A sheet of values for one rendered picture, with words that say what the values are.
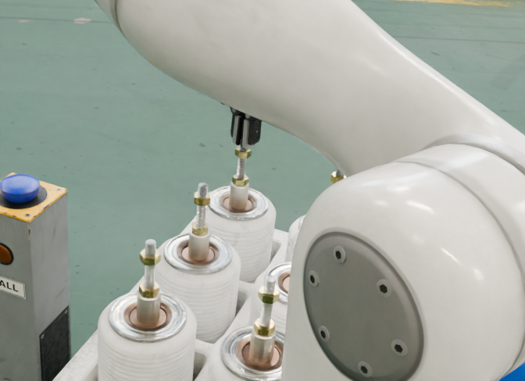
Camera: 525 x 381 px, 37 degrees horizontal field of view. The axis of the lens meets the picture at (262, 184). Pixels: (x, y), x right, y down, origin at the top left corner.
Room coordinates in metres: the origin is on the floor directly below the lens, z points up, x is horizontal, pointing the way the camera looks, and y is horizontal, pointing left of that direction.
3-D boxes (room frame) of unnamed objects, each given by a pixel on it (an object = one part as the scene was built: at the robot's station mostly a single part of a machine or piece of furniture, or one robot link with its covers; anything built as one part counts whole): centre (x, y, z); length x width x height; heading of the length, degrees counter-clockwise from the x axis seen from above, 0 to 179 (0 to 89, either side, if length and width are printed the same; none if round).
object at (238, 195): (0.82, 0.03, 0.26); 0.02 x 0.02 x 0.03
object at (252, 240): (0.82, 0.03, 0.16); 0.10 x 0.10 x 0.18
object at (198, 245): (0.70, 0.06, 0.26); 0.02 x 0.02 x 0.03
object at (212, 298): (0.70, 0.06, 0.16); 0.10 x 0.10 x 0.18
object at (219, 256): (0.70, 0.06, 0.25); 0.08 x 0.08 x 0.01
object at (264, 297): (0.56, -0.02, 0.32); 0.02 x 0.02 x 0.01; 86
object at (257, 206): (0.82, 0.03, 0.25); 0.08 x 0.08 x 0.01
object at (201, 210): (0.70, 0.06, 0.30); 0.01 x 0.01 x 0.08
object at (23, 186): (0.68, 0.25, 0.32); 0.04 x 0.04 x 0.02
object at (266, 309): (0.56, -0.02, 0.30); 0.01 x 0.01 x 0.08
